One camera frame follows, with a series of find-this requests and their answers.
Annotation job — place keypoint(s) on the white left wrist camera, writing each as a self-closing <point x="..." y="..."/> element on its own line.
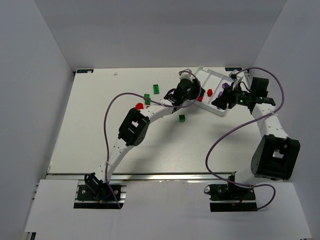
<point x="186" y="74"/>

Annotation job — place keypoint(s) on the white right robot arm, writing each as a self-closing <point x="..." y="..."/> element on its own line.
<point x="277" y="153"/>

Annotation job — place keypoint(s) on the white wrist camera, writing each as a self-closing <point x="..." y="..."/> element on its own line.
<point x="236" y="79"/>
<point x="186" y="74"/>

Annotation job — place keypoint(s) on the blue table label right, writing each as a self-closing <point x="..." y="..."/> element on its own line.
<point x="232" y="69"/>

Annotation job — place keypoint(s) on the red round lego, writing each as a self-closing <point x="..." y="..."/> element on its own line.
<point x="139" y="106"/>

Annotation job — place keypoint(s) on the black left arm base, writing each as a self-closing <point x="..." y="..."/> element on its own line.
<point x="85" y="198"/>

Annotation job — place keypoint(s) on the green lego pair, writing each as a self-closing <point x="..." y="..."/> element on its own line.
<point x="147" y="99"/>

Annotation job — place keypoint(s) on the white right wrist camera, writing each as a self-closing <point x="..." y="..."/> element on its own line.
<point x="236" y="79"/>

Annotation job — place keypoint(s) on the red square lego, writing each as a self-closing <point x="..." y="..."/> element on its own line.
<point x="209" y="92"/>

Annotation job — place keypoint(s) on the blue table label left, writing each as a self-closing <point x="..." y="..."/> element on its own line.
<point x="85" y="71"/>

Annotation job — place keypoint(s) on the blue table label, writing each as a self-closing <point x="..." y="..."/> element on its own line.
<point x="85" y="71"/>
<point x="232" y="69"/>

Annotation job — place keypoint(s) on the red rectangular lego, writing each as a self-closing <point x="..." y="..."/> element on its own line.
<point x="200" y="99"/>

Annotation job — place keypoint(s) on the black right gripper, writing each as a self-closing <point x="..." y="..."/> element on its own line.
<point x="230" y="98"/>

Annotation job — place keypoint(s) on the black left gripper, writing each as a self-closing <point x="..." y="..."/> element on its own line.
<point x="194" y="88"/>

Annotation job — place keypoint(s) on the purple long lego plate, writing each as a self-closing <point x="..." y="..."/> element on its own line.
<point x="225" y="85"/>

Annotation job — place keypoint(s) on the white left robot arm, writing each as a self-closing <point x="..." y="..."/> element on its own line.
<point x="133" y="129"/>

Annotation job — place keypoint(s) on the green long lego top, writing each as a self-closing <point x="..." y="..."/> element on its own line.
<point x="156" y="90"/>

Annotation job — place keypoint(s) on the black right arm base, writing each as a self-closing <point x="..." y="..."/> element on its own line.
<point x="231" y="198"/>

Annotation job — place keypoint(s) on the green square lego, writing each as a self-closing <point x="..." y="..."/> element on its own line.
<point x="182" y="118"/>

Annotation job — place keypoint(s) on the white divided tray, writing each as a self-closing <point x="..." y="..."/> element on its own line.
<point x="210" y="79"/>

